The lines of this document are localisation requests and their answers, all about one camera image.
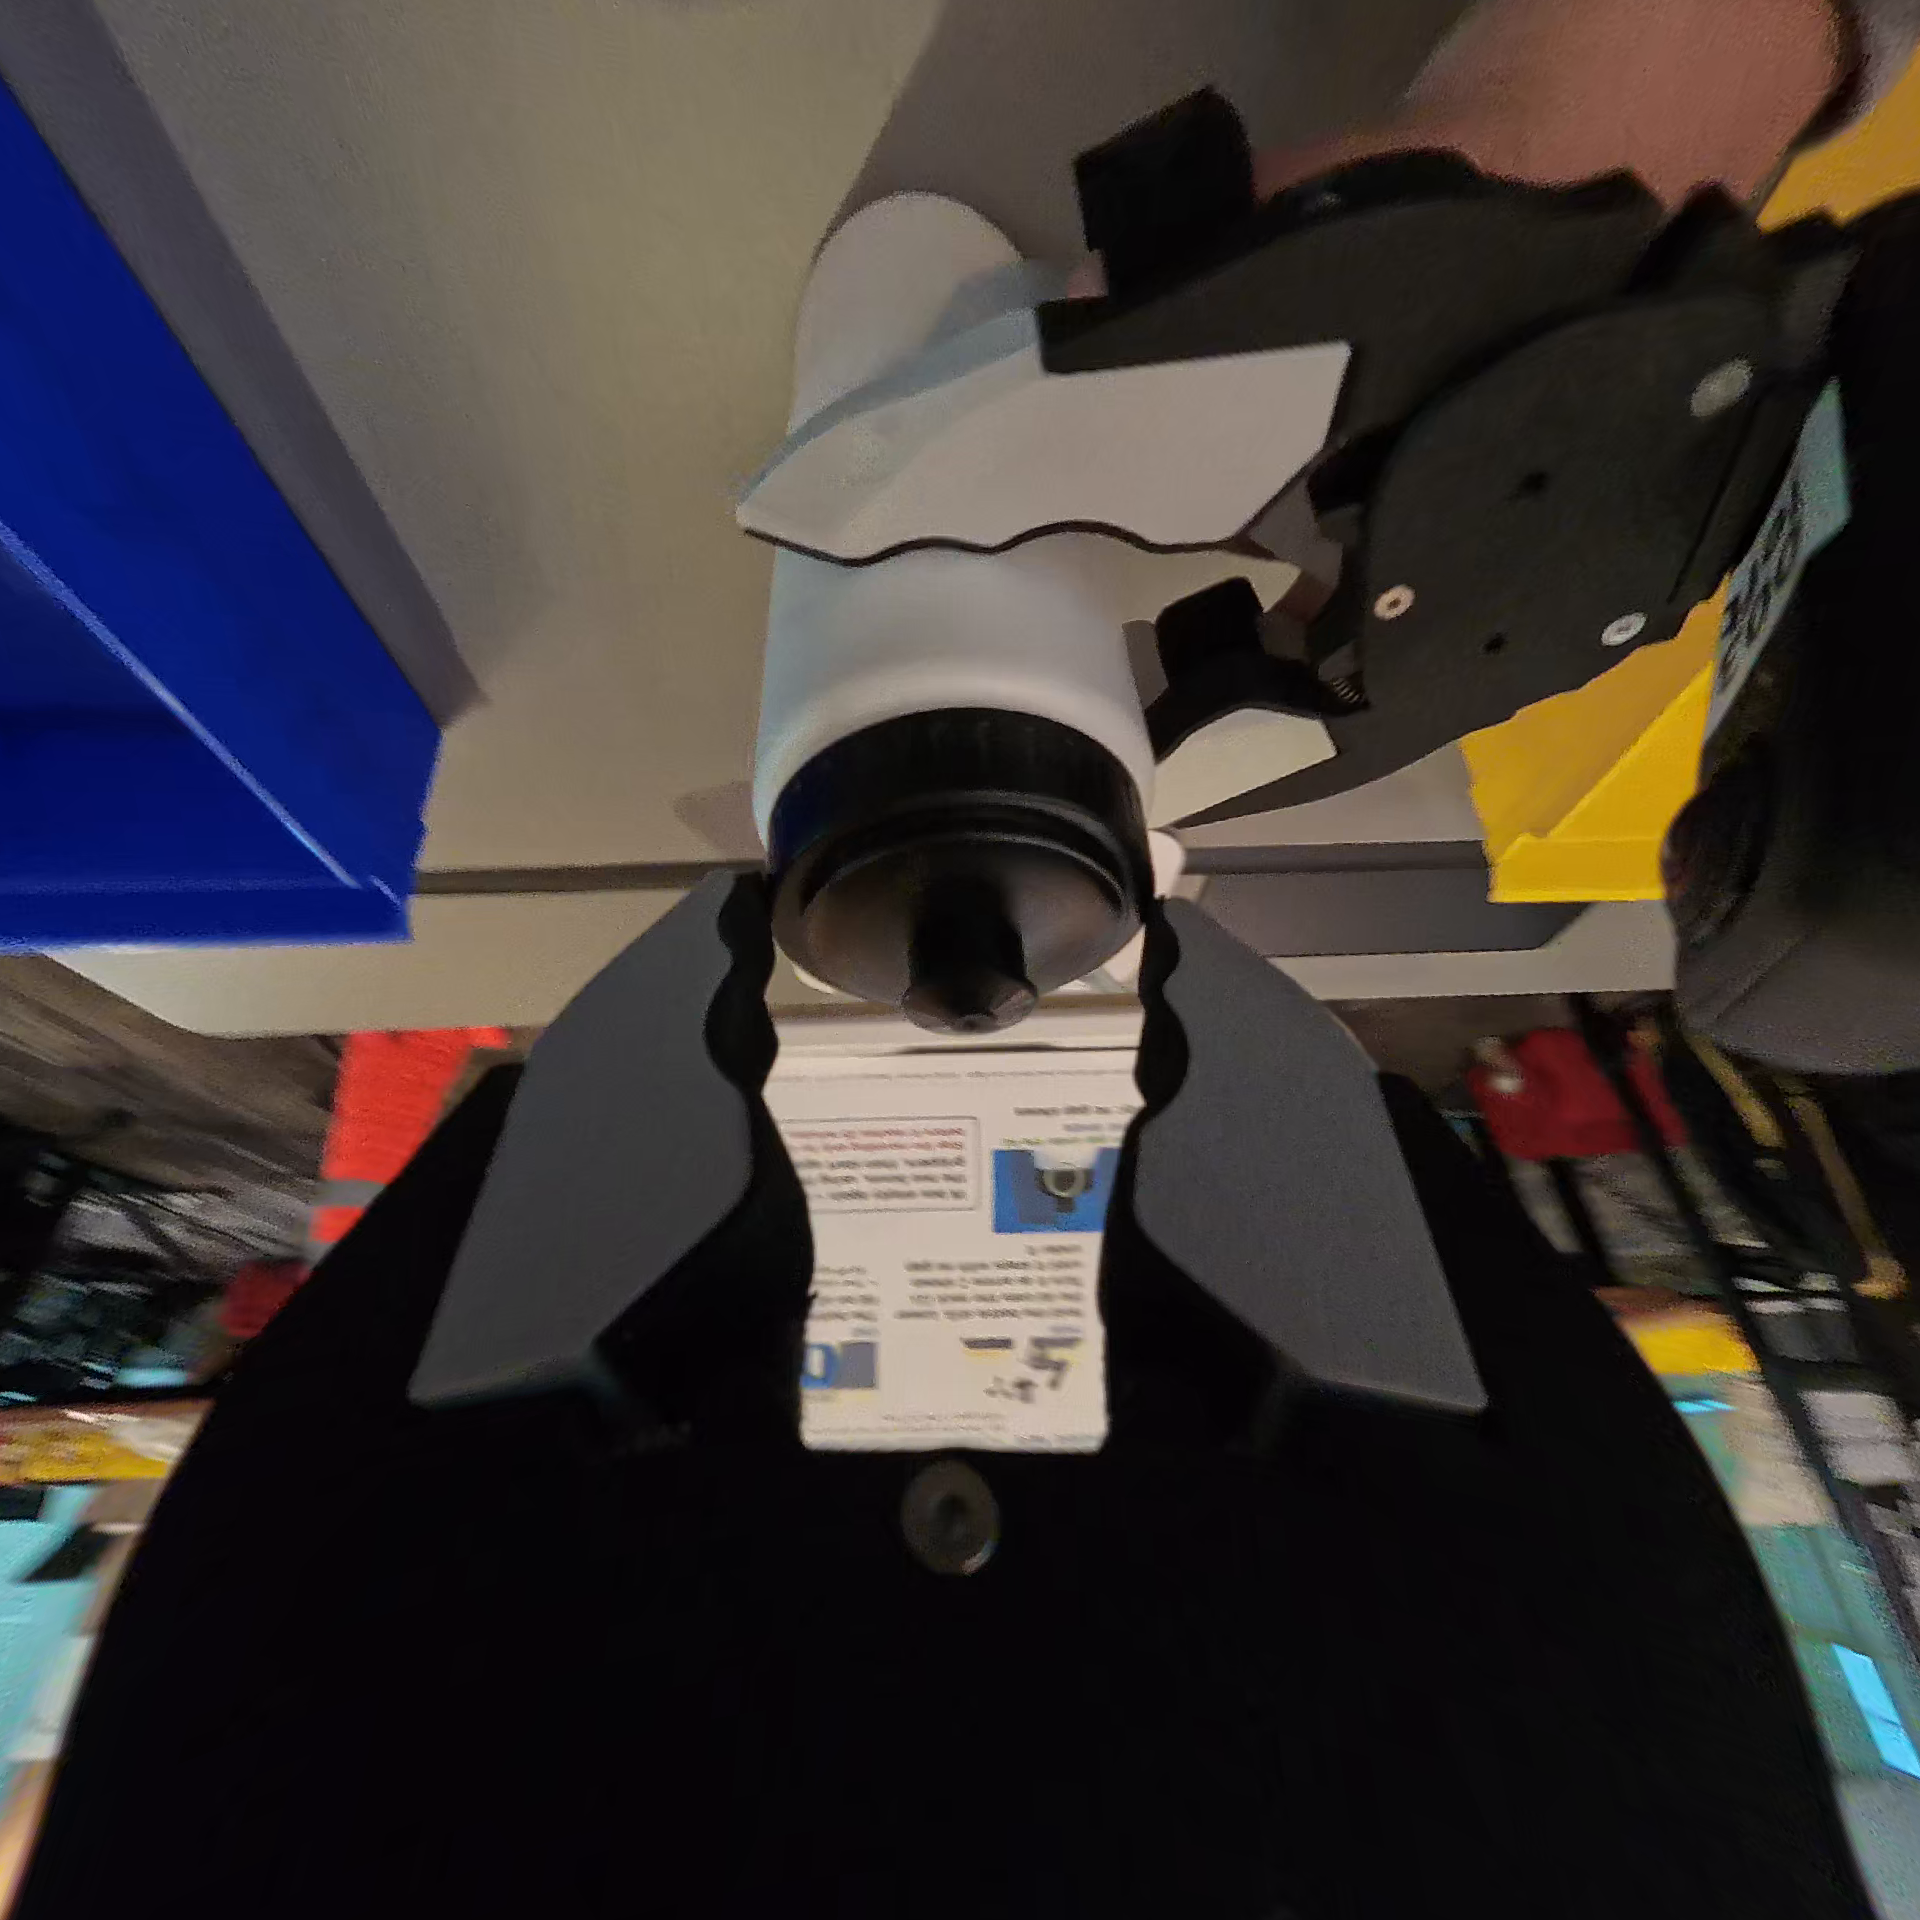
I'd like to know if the white plastic bottle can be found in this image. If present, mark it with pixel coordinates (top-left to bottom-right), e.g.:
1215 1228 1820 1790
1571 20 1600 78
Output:
748 193 1163 885

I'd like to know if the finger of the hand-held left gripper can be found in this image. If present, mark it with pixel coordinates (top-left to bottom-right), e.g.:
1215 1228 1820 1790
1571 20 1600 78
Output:
1125 578 1343 835
731 343 1354 573

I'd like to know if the blue plastic bin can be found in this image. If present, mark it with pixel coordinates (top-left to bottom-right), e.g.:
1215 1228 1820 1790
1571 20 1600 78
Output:
0 75 444 954

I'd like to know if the yellow plastic bin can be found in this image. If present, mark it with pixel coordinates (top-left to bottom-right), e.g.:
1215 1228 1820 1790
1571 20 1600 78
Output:
1460 90 1920 907

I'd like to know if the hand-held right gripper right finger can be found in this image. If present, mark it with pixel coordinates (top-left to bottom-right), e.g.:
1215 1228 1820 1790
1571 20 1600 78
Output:
1101 898 1493 1424

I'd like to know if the instruction board on stand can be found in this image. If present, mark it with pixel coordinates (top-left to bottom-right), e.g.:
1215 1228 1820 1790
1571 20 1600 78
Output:
773 1050 1144 1455

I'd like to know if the orange traffic cone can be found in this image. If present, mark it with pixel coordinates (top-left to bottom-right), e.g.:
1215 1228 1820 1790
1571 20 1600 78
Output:
307 1027 513 1247

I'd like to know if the red bag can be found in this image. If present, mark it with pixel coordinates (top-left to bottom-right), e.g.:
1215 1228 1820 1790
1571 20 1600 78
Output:
1467 1033 1690 1161

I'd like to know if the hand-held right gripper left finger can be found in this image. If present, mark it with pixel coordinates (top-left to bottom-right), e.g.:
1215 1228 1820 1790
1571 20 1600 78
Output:
408 868 821 1424

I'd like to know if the person's left hand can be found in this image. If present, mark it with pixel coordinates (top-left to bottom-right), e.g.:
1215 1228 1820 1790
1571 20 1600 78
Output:
1251 0 1855 204

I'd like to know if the person's left forearm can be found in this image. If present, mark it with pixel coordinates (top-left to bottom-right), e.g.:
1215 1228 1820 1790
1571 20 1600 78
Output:
1838 0 1920 114

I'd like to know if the black bottle lid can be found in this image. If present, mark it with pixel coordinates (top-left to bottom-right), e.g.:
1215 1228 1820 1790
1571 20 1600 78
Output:
765 708 1163 1037

